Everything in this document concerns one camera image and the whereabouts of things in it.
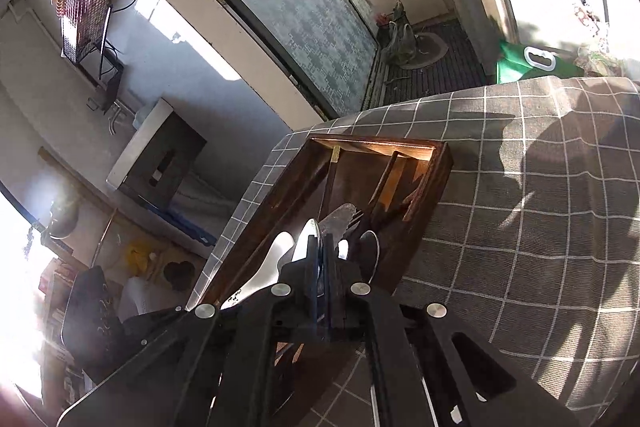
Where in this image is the white ceramic spoon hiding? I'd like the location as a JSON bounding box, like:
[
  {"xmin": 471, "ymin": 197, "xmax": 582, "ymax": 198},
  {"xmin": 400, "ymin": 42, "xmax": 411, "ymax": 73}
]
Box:
[{"xmin": 221, "ymin": 231, "xmax": 295, "ymax": 310}]

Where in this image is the steel serrated cake server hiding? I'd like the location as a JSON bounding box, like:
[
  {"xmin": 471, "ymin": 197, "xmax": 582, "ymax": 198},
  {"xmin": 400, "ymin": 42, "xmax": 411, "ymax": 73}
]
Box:
[{"xmin": 319, "ymin": 202, "xmax": 357, "ymax": 243}]

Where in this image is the large steel ladle spoon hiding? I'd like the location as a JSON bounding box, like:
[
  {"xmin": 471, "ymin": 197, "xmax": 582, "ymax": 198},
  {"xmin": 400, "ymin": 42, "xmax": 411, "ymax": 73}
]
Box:
[{"xmin": 292, "ymin": 219, "xmax": 320, "ymax": 262}]

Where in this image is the dark pot lid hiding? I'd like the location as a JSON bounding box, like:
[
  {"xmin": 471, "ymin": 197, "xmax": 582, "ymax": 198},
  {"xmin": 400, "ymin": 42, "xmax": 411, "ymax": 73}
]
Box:
[{"xmin": 47, "ymin": 194, "xmax": 80, "ymax": 239}]

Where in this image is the white sink cabinet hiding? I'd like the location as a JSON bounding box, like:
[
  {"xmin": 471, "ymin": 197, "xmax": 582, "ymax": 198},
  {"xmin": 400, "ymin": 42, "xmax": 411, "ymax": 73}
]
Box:
[{"xmin": 106, "ymin": 98, "xmax": 207, "ymax": 210}]

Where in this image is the steel fork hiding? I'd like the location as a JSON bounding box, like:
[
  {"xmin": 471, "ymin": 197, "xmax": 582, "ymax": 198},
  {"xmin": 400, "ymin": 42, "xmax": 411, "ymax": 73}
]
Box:
[{"xmin": 343, "ymin": 210, "xmax": 371, "ymax": 242}]

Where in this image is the grey checked tablecloth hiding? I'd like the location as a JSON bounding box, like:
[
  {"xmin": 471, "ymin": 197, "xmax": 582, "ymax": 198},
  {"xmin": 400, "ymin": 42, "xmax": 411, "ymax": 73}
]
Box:
[{"xmin": 184, "ymin": 74, "xmax": 640, "ymax": 427}]

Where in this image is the wooden utensil tray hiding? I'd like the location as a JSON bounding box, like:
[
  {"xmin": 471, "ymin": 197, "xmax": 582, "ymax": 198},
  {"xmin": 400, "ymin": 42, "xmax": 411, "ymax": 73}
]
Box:
[{"xmin": 199, "ymin": 133, "xmax": 456, "ymax": 427}]

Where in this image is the green box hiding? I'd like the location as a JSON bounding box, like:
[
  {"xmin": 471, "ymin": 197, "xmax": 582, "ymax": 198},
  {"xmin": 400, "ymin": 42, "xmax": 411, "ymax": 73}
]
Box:
[{"xmin": 496, "ymin": 41, "xmax": 585, "ymax": 84}]

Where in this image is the oval floor mat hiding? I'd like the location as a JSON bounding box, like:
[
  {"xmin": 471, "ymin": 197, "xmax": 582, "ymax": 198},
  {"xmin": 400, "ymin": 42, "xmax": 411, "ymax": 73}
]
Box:
[{"xmin": 399, "ymin": 31, "xmax": 449, "ymax": 70}]

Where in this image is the plastic bag on floor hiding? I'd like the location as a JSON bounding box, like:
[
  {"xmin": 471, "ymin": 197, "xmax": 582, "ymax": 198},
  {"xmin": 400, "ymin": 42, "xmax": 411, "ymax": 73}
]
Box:
[{"xmin": 376, "ymin": 0, "xmax": 418, "ymax": 66}]

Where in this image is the wire rack shelf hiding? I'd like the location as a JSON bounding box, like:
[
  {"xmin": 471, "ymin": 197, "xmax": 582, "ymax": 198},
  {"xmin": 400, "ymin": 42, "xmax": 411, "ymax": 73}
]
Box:
[{"xmin": 53, "ymin": 0, "xmax": 113, "ymax": 64}]

